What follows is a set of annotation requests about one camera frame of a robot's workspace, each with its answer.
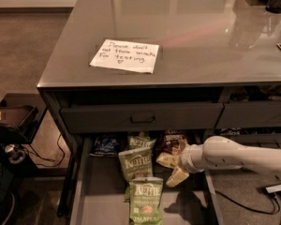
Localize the black power cable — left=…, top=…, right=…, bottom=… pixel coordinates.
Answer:
left=214, top=190, right=281, bottom=225

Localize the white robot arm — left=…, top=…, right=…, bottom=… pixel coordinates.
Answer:
left=156, top=136, right=281, bottom=188

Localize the green Kettle bag rear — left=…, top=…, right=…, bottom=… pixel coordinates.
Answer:
left=127, top=131, right=156, bottom=150

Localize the white power strip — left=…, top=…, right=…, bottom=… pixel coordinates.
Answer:
left=265, top=184, right=281, bottom=193

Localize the blue chip bag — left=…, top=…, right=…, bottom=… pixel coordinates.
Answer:
left=90, top=135, right=120, bottom=157

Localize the middle right drawer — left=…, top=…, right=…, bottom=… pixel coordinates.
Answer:
left=226, top=133, right=281, bottom=148

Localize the white handwritten paper note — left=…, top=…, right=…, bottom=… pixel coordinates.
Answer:
left=90, top=39, right=159, bottom=74

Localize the brown chip bag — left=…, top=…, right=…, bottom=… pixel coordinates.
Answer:
left=155, top=129, right=188, bottom=156

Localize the open middle drawer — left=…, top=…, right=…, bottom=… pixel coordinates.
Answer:
left=70, top=136, right=225, bottom=225

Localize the grey counter cabinet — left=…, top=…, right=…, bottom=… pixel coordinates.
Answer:
left=37, top=0, right=281, bottom=225

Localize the green Kettle bag middle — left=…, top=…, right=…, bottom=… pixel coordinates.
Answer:
left=118, top=147, right=153, bottom=182

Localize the top right drawer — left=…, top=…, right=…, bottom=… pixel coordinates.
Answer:
left=216, top=100, right=281, bottom=128

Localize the green Kettle jalapeno bag front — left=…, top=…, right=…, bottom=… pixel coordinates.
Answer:
left=129, top=177, right=163, bottom=225

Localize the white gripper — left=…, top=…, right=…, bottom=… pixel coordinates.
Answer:
left=156, top=144, right=206, bottom=188

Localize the black floor cable left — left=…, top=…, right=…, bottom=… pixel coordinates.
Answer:
left=23, top=133, right=67, bottom=169

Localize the dark side cart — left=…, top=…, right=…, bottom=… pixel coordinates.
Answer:
left=0, top=93, right=47, bottom=176

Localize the top left drawer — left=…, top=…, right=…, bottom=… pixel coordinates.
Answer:
left=60, top=102, right=223, bottom=133

